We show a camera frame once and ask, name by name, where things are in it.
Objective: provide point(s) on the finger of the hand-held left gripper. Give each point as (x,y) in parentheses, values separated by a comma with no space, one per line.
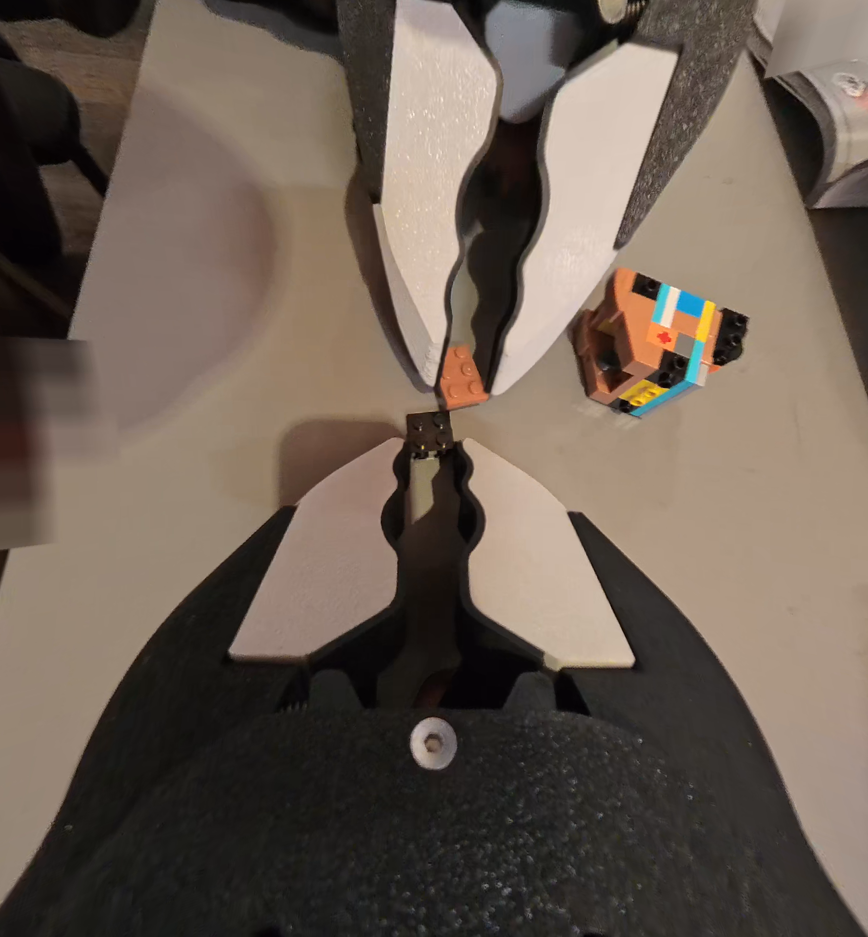
(595,183)
(426,183)

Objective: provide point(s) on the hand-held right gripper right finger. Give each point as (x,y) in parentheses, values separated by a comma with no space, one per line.
(543,585)

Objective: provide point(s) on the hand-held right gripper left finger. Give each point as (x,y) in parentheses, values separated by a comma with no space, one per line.
(316,578)

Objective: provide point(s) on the grey instruction booklet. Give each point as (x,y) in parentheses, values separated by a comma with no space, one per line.
(836,110)

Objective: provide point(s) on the multicolour toy brick model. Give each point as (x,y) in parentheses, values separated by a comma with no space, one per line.
(653,344)

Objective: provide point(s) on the black square toy brick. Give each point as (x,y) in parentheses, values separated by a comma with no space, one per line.
(430,432)

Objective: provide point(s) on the brown toy brick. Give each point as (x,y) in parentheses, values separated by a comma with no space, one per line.
(463,377)

